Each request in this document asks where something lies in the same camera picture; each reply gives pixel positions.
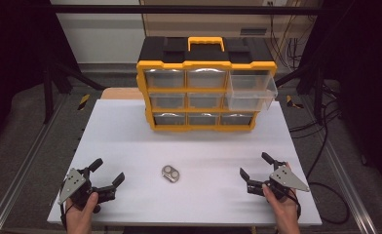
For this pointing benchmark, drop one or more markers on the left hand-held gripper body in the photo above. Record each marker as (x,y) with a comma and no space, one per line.
(71,187)

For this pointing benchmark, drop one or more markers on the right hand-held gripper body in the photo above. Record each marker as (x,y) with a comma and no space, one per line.
(288,179)

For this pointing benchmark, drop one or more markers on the small oval metal part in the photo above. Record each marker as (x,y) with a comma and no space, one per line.
(170,174)

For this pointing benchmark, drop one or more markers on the clear plastic drawer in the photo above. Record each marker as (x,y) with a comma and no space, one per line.
(250,94)

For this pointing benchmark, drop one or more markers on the yellow black drawer cabinet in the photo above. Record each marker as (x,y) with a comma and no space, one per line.
(166,48)

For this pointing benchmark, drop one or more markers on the person's left hand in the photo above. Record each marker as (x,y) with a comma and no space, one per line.
(82,213)

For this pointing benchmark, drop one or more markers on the person's right hand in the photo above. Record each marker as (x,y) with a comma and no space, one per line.
(285,208)

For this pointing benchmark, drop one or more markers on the yellow black hazard tape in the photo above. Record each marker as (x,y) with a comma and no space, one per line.
(289,101)
(84,101)

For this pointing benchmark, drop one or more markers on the black metal stand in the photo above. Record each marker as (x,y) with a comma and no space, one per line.
(48,97)
(317,97)

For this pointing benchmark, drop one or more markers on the set of clear cabinet drawers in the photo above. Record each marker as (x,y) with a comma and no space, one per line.
(166,100)

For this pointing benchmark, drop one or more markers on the grey vent plate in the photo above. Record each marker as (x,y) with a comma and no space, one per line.
(253,31)

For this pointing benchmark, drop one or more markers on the dark curtain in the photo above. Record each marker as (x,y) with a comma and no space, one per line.
(367,65)
(13,48)

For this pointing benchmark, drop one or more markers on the aluminium rail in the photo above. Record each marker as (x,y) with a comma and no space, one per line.
(353,198)
(26,166)

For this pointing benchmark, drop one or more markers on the black horizontal frame bar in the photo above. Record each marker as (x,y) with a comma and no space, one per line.
(179,9)

